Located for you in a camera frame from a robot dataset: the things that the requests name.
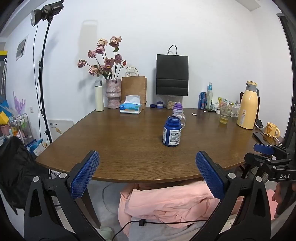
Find dried pink roses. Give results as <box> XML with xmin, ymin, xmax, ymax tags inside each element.
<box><xmin>77</xmin><ymin>36</ymin><xmax>128</xmax><ymax>80</ymax></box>

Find white charging cable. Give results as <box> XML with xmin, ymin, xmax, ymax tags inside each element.
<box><xmin>254</xmin><ymin>124</ymin><xmax>283</xmax><ymax>146</ymax></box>

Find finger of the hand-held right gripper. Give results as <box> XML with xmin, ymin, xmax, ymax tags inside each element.
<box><xmin>253</xmin><ymin>143</ymin><xmax>292</xmax><ymax>160</ymax></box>
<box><xmin>244</xmin><ymin>152</ymin><xmax>281</xmax><ymax>173</ymax></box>

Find black cable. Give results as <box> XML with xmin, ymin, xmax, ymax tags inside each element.
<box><xmin>110</xmin><ymin>219</ymin><xmax>208</xmax><ymax>241</ymax></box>

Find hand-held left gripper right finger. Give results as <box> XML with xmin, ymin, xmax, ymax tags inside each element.
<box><xmin>191</xmin><ymin>151</ymin><xmax>272</xmax><ymax>241</ymax></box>

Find framed wall picture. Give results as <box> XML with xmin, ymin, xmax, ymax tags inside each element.
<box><xmin>15</xmin><ymin>35</ymin><xmax>29</xmax><ymax>61</ymax></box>

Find colourful snack packets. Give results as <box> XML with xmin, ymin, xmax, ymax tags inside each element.
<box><xmin>218</xmin><ymin>97</ymin><xmax>234</xmax><ymax>109</ymax></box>

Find white thermos bottle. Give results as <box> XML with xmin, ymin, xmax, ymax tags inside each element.
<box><xmin>95</xmin><ymin>79</ymin><xmax>104</xmax><ymax>112</ymax></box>

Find dark wooden table leg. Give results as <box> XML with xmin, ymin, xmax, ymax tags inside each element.
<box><xmin>76</xmin><ymin>181</ymin><xmax>101</xmax><ymax>229</ymax></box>

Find drinking glass with yellow liquid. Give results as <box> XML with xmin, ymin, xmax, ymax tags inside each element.
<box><xmin>219</xmin><ymin>105</ymin><xmax>231</xmax><ymax>125</ymax></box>

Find black smartphone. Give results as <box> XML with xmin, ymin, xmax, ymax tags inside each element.
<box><xmin>252</xmin><ymin>132</ymin><xmax>265</xmax><ymax>145</ymax></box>

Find blue tissue box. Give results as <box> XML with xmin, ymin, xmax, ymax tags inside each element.
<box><xmin>120</xmin><ymin>95</ymin><xmax>142</xmax><ymax>114</ymax></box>

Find black light stand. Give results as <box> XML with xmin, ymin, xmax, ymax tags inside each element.
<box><xmin>38</xmin><ymin>21</ymin><xmax>54</xmax><ymax>144</ymax></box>

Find white board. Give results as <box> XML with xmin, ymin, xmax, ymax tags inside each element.
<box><xmin>47</xmin><ymin>119</ymin><xmax>74</xmax><ymax>142</ymax></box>

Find black door frame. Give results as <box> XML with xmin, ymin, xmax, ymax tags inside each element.
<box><xmin>276</xmin><ymin>13</ymin><xmax>296</xmax><ymax>146</ymax></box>

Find yellow printed mug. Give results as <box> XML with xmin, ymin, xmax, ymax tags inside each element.
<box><xmin>265</xmin><ymin>122</ymin><xmax>281</xmax><ymax>138</ymax></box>

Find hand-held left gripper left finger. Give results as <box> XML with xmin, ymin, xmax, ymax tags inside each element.
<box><xmin>24</xmin><ymin>150</ymin><xmax>104</xmax><ymax>241</ymax></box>

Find blue tissue pack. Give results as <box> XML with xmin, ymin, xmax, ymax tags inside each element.
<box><xmin>25</xmin><ymin>138</ymin><xmax>44</xmax><ymax>156</ymax></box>

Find glass jar of grains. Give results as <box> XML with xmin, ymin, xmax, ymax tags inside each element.
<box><xmin>167</xmin><ymin>95</ymin><xmax>177</xmax><ymax>110</ymax></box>

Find black jacket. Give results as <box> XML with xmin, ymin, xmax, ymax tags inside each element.
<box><xmin>0</xmin><ymin>136</ymin><xmax>50</xmax><ymax>209</ymax></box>

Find pale green slipper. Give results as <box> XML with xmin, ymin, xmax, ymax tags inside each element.
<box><xmin>98</xmin><ymin>227</ymin><xmax>115</xmax><ymax>241</ymax></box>

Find wire storage rack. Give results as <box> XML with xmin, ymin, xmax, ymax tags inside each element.
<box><xmin>8</xmin><ymin>113</ymin><xmax>31</xmax><ymax>149</ymax></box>

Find brown paper bag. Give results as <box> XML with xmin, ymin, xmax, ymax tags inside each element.
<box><xmin>121</xmin><ymin>67</ymin><xmax>148</xmax><ymax>110</ymax></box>

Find blue pill bottle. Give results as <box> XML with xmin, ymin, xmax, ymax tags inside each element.
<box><xmin>162</xmin><ymin>116</ymin><xmax>182</xmax><ymax>147</ymax></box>

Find black paper bag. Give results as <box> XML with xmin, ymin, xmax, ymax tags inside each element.
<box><xmin>156</xmin><ymin>45</ymin><xmax>189</xmax><ymax>96</ymax></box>

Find purple pill bottle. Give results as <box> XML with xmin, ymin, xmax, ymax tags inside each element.
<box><xmin>172</xmin><ymin>102</ymin><xmax>184</xmax><ymax>118</ymax></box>

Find blue drink can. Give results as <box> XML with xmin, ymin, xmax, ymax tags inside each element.
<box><xmin>198</xmin><ymin>91</ymin><xmax>207</xmax><ymax>110</ymax></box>

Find yellow thermos jug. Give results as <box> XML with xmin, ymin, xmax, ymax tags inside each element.
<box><xmin>236</xmin><ymin>81</ymin><xmax>260</xmax><ymax>130</ymax></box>

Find person's right hand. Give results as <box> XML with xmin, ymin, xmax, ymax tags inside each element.
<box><xmin>272</xmin><ymin>182</ymin><xmax>288</xmax><ymax>219</ymax></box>

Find white plastic box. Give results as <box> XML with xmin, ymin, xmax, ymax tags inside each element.
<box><xmin>230</xmin><ymin>100</ymin><xmax>241</xmax><ymax>117</ymax></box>

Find pink marbled vase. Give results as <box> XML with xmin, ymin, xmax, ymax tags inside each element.
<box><xmin>105</xmin><ymin>79</ymin><xmax>122</xmax><ymax>109</ymax></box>

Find pink cloth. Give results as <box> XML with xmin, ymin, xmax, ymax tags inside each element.
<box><xmin>118</xmin><ymin>180</ymin><xmax>244</xmax><ymax>235</ymax></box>

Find clear glass bottle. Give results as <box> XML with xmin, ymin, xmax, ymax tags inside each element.
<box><xmin>206</xmin><ymin>82</ymin><xmax>213</xmax><ymax>110</ymax></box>

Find black studio light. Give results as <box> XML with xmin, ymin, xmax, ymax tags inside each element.
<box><xmin>31</xmin><ymin>1</ymin><xmax>65</xmax><ymax>27</ymax></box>

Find grey pants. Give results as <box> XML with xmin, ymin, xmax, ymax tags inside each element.
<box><xmin>126</xmin><ymin>217</ymin><xmax>232</xmax><ymax>241</ymax></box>

